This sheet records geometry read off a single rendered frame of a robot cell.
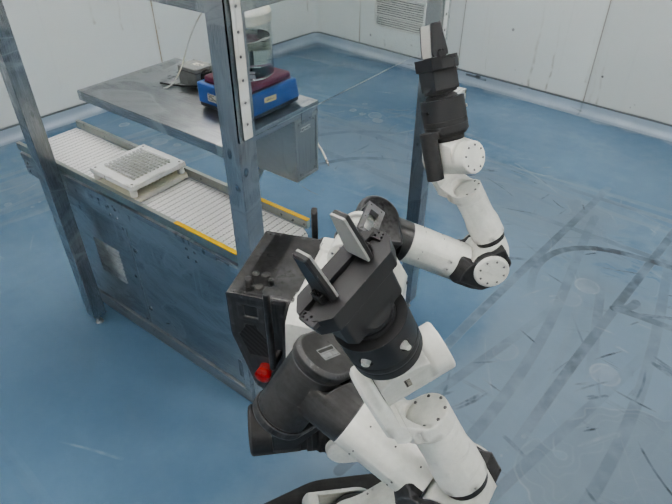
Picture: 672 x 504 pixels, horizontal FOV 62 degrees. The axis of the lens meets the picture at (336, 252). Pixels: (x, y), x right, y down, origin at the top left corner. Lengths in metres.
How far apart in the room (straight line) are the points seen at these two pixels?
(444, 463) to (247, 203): 0.90
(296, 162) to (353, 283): 1.15
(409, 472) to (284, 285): 0.38
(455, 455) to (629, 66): 4.34
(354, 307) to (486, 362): 2.05
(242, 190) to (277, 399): 0.69
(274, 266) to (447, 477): 0.49
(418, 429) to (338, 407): 0.17
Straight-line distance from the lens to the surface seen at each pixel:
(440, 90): 1.13
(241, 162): 1.41
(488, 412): 2.41
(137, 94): 1.82
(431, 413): 0.76
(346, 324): 0.56
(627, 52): 4.91
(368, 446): 0.87
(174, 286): 2.28
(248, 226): 1.51
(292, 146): 1.66
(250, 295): 1.00
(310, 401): 0.87
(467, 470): 0.81
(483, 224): 1.24
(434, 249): 1.23
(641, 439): 2.55
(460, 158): 1.13
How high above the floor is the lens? 1.86
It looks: 37 degrees down
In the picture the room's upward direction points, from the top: straight up
